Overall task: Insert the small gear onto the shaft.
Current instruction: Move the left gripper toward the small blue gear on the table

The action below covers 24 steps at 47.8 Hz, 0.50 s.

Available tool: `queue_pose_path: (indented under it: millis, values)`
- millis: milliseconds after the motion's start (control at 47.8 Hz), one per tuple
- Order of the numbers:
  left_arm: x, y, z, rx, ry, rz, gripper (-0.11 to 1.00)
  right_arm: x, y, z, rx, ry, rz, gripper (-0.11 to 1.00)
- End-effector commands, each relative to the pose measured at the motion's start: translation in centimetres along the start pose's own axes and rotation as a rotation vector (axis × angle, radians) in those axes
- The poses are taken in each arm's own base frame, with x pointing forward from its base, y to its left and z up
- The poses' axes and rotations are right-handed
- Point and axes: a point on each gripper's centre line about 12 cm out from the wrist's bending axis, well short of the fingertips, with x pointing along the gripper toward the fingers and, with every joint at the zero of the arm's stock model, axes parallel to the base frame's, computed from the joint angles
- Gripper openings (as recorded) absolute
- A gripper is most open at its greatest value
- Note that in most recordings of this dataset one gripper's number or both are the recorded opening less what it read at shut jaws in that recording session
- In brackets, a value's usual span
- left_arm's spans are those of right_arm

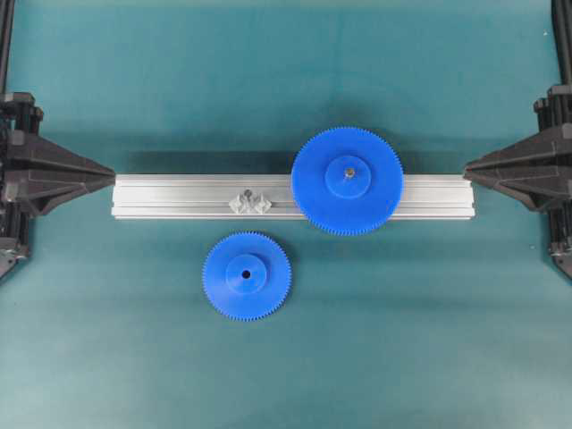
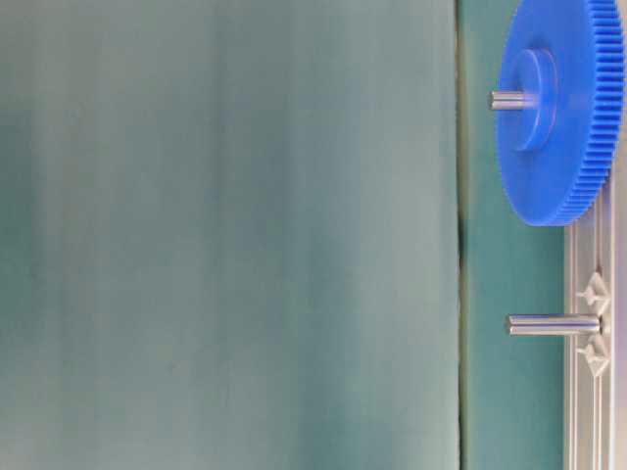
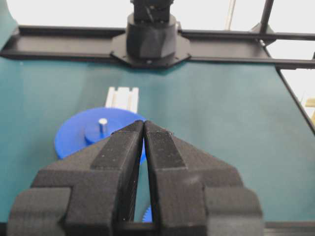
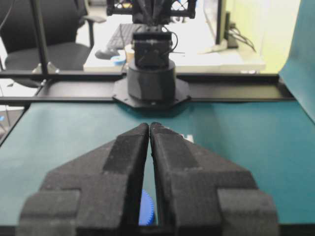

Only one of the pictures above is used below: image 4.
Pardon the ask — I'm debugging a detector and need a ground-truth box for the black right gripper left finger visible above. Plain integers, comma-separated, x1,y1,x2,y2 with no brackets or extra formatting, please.
16,123,149,236

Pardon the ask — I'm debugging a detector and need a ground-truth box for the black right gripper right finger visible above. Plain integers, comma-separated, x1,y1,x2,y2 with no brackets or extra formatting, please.
150,122,280,236

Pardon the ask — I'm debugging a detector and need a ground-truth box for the large blue gear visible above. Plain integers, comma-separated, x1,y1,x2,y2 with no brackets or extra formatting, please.
138,189,155,226

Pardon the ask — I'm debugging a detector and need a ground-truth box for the blue tape roll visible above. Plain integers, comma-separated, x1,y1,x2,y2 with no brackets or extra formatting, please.
110,55,126,66

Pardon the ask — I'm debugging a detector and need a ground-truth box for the teal backdrop sheet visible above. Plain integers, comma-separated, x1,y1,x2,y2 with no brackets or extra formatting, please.
280,0,315,121

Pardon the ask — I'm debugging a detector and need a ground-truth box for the white desk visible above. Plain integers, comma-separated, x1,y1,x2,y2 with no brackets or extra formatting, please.
84,15,266,73

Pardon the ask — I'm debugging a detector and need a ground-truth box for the black keyboard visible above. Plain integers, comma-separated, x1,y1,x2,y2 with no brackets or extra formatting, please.
107,24,143,50

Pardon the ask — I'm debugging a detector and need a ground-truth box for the black office chair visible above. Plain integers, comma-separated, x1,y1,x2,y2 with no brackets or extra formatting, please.
0,0,105,71

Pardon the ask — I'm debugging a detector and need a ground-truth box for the computer monitor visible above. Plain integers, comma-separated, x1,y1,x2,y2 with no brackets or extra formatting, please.
203,0,238,53

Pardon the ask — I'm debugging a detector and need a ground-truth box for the black aluminium frame rail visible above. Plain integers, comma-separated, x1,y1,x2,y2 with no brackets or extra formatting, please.
0,71,295,110

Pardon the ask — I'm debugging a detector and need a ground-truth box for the black vertical frame post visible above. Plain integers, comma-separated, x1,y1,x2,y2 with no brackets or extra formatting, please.
30,0,48,75

